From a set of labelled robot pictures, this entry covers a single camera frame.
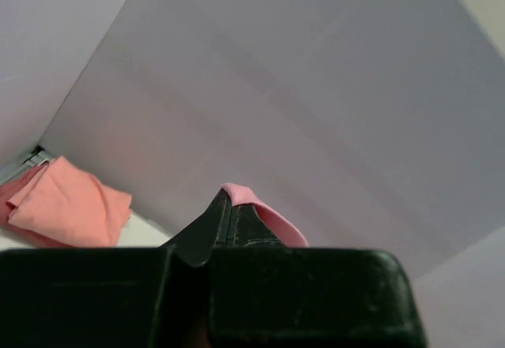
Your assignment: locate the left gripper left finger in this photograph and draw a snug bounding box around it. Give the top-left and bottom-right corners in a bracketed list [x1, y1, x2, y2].
[165, 189, 232, 266]

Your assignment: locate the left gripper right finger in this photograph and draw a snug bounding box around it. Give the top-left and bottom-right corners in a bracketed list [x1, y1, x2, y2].
[215, 204, 284, 247]

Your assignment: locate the pink t shirt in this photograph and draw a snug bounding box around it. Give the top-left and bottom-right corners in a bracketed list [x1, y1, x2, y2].
[222, 182, 309, 248]

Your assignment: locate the folded salmon t shirt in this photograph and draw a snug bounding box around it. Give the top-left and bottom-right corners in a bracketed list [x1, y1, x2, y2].
[1, 156, 132, 248]

